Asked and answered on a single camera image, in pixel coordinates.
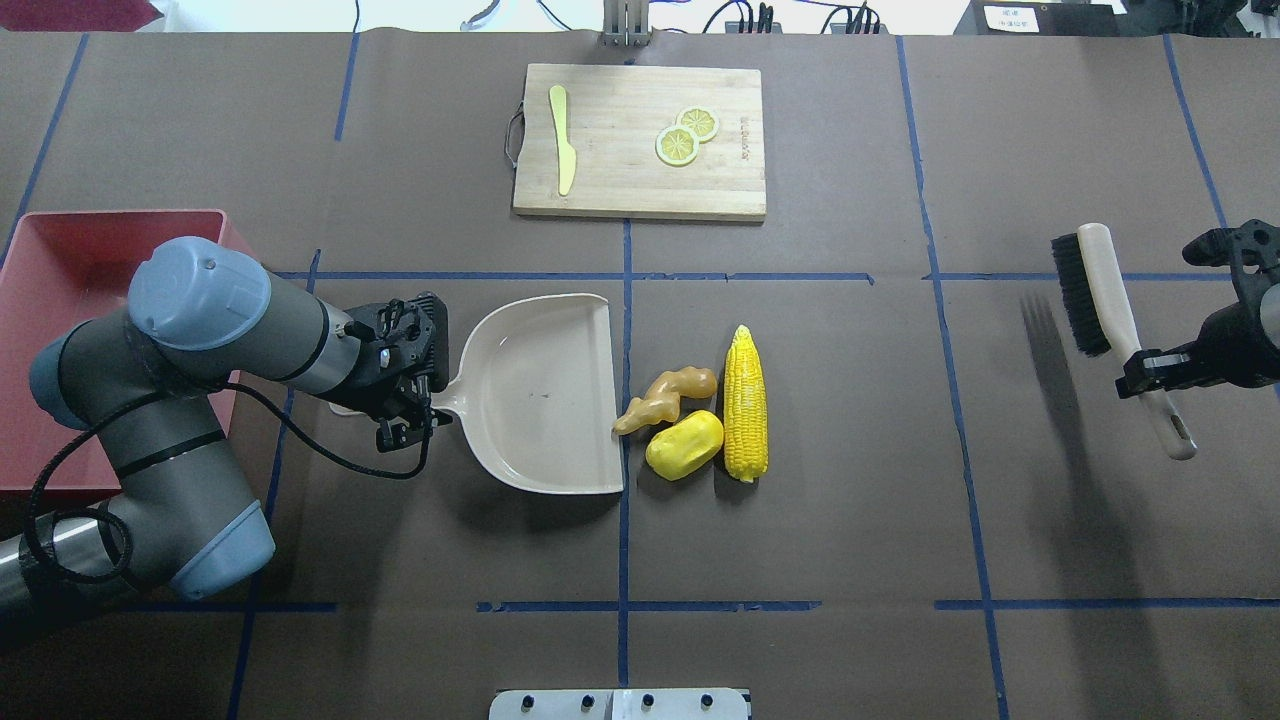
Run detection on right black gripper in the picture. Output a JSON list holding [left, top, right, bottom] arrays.
[[1115, 219, 1279, 398]]

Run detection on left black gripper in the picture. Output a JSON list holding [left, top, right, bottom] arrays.
[[346, 292, 456, 454]]

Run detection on beige hand brush black bristles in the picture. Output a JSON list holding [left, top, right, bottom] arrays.
[[1051, 222, 1198, 461]]

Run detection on beige plastic dustpan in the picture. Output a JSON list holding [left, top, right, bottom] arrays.
[[330, 292, 626, 496]]

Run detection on tan toy ginger root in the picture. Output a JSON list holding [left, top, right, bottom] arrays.
[[611, 366, 719, 436]]

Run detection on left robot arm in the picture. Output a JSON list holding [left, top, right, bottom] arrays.
[[1, 236, 449, 651]]

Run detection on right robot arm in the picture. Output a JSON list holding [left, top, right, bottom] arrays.
[[1115, 219, 1279, 398]]

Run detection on pink plastic bin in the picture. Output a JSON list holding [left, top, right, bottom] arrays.
[[1, 209, 257, 501]]

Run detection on yellow plastic toy knife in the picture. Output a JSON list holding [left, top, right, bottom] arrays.
[[548, 85, 577, 197]]

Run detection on wooden cutting board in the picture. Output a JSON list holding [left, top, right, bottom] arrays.
[[512, 63, 767, 224]]

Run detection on black box white label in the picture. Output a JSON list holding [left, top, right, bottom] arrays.
[[952, 1, 1121, 37]]

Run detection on lemon slice far from knife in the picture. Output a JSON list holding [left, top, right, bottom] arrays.
[[675, 105, 721, 143]]

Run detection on red black connector hub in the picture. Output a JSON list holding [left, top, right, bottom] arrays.
[[703, 1, 781, 35]]

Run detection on magenta cloth on stand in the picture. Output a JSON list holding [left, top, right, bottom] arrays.
[[1, 1, 164, 33]]

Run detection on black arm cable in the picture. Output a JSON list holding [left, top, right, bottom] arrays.
[[20, 380, 431, 585]]

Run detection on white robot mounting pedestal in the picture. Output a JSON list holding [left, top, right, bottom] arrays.
[[488, 687, 753, 719]]

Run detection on aluminium frame post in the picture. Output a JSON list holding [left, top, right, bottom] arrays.
[[599, 0, 652, 47]]

